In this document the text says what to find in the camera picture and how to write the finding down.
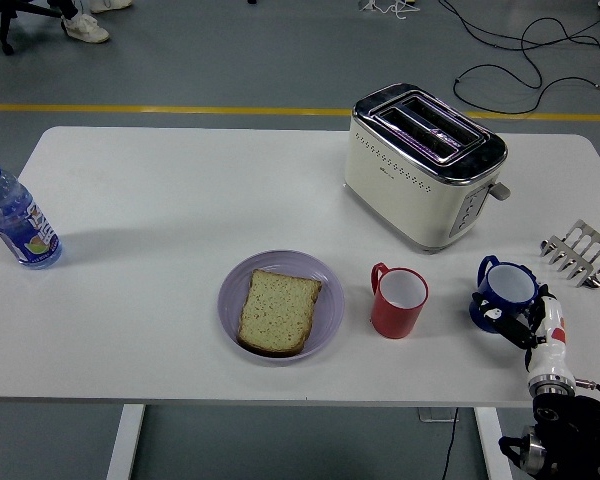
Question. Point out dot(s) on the cream and chrome toaster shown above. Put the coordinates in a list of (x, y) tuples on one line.
[(395, 200)]

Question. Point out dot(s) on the white table leg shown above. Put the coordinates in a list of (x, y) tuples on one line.
[(125, 445), (490, 430)]

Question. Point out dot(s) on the black office chair base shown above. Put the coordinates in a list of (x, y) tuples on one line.
[(5, 30)]

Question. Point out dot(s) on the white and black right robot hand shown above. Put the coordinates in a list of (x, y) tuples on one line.
[(550, 350)]

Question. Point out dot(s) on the red enamel cup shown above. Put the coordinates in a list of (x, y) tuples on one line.
[(395, 322)]

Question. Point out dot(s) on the blue enamel cup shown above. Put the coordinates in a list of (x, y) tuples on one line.
[(505, 287)]

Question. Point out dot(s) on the plastic bottle with blue cap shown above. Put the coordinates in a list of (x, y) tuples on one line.
[(20, 225)]

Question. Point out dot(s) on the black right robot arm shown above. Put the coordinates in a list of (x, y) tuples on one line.
[(570, 420)]

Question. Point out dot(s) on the silver metal toast rack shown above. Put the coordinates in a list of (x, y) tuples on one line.
[(587, 240)]

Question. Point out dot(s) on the purple round plate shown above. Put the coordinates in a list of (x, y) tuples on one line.
[(331, 300)]

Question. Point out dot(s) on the grey box under table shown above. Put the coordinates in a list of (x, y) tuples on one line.
[(432, 415)]

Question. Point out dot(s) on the person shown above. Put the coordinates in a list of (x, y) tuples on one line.
[(85, 27)]

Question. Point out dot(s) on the slice of toast bread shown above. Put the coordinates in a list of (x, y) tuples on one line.
[(280, 312)]

